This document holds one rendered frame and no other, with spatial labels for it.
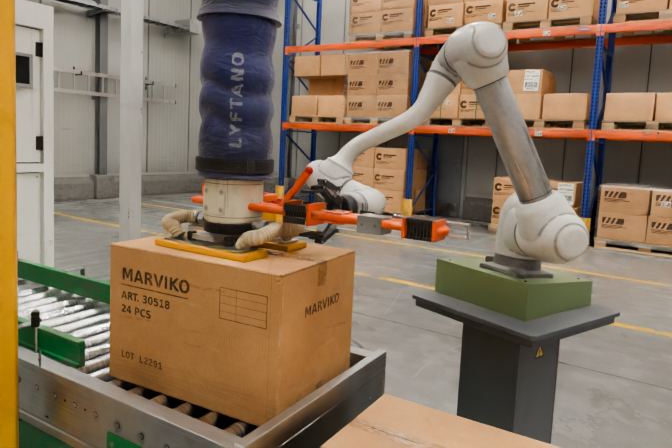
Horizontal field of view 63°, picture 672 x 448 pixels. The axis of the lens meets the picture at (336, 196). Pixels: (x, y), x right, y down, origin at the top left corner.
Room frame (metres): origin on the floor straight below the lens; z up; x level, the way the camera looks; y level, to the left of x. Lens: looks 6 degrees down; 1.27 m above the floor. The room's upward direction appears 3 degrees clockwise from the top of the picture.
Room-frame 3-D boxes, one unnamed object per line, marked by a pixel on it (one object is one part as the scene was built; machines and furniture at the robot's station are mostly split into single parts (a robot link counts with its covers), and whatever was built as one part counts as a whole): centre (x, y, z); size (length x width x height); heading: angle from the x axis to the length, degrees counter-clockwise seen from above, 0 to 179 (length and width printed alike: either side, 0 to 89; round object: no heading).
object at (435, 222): (1.31, -0.21, 1.08); 0.08 x 0.07 x 0.05; 59
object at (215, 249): (1.54, 0.35, 0.97); 0.34 x 0.10 x 0.05; 59
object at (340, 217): (1.62, 0.07, 1.08); 0.93 x 0.30 x 0.04; 59
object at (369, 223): (1.38, -0.10, 1.07); 0.07 x 0.07 x 0.04; 59
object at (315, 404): (1.44, 0.00, 0.58); 0.70 x 0.03 x 0.06; 149
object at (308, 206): (1.49, 0.08, 1.08); 0.10 x 0.08 x 0.06; 149
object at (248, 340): (1.62, 0.29, 0.75); 0.60 x 0.40 x 0.40; 62
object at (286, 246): (1.70, 0.25, 0.97); 0.34 x 0.10 x 0.05; 59
